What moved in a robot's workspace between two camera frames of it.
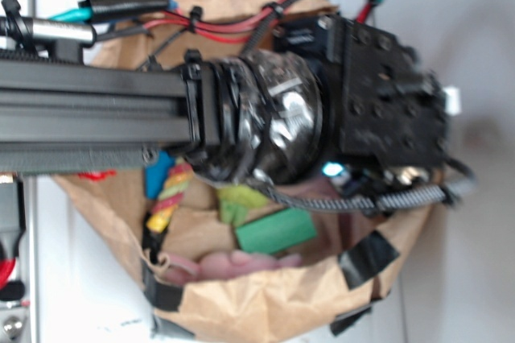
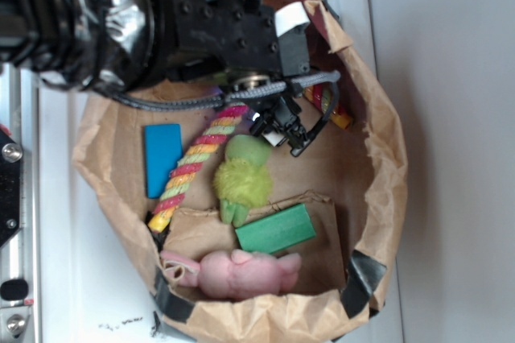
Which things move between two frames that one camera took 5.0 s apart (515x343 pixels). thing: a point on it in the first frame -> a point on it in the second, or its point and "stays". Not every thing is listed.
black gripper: (383, 115) -> (219, 30)
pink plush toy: (181, 269) stays
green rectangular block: (278, 233) stays
